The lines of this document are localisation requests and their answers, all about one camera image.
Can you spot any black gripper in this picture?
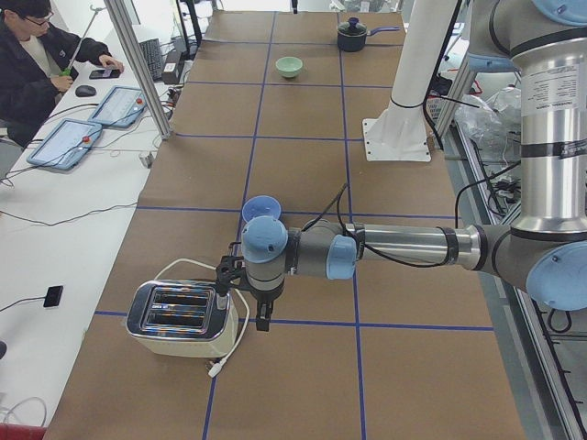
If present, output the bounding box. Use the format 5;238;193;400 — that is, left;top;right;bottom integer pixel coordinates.
250;285;281;331

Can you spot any blue bowl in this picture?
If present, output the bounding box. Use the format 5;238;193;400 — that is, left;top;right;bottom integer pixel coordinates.
241;195;282;223

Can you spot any green bowl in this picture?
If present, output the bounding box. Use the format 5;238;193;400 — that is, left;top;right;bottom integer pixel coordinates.
274;56;304;79

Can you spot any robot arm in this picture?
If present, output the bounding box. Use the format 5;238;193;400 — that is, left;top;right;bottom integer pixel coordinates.
241;1;586;331

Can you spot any cream silver toaster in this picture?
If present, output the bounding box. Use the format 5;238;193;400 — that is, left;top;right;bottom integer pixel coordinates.
126;280;238;358

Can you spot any small black box on desk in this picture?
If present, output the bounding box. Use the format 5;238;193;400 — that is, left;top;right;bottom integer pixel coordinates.
43;285;63;308

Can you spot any far blue teach pendant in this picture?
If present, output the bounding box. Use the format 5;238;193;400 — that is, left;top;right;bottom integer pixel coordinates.
88;86;146;128

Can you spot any blue teach pendant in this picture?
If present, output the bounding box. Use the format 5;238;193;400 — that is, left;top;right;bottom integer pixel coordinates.
88;86;146;128
27;118;103;171

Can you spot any near blue teach pendant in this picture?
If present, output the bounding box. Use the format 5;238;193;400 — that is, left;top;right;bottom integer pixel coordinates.
27;118;103;171

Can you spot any black computer mouse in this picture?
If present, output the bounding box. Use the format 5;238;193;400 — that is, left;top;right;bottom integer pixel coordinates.
74;85;97;97

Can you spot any black keyboard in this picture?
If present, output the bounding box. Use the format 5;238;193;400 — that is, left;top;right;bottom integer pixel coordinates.
139;38;163;82

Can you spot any black smartphone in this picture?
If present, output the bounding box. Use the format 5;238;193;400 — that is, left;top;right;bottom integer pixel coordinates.
89;69;121;80

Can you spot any dark blue saucepan with lid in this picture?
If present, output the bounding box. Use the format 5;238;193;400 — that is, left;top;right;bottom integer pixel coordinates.
337;16;401;52

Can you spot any crumpled clear plastic bag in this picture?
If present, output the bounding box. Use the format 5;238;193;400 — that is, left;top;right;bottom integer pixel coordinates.
454;86;522;163

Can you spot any seated person in black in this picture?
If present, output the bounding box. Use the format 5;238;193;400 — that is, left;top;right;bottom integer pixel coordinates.
1;1;124;148

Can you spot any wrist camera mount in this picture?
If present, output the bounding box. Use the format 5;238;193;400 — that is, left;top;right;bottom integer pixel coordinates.
215;241;251;297

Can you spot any white toaster power cable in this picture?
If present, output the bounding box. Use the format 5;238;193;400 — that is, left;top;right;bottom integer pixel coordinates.
153;258;251;379

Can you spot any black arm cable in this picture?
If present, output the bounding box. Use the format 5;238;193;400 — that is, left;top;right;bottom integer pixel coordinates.
300;182;460;269

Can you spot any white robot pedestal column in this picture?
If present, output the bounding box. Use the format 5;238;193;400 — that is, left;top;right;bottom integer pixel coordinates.
362;0;460;162

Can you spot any aluminium frame post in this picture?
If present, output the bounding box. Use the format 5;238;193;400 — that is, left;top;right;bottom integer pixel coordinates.
105;0;172;140

